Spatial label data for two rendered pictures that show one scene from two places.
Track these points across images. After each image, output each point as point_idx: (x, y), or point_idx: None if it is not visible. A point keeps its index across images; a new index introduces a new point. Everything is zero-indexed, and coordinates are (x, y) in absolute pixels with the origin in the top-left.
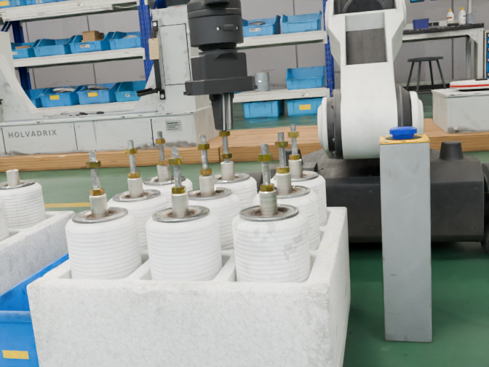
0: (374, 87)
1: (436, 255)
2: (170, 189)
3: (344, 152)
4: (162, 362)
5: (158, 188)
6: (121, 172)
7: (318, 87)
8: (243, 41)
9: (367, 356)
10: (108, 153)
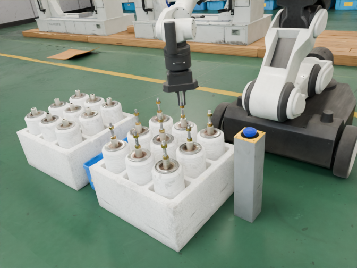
0: (272, 84)
1: (308, 167)
2: (159, 126)
3: (252, 115)
4: (127, 207)
5: (154, 125)
6: (203, 58)
7: None
8: (189, 67)
9: (219, 220)
10: (200, 44)
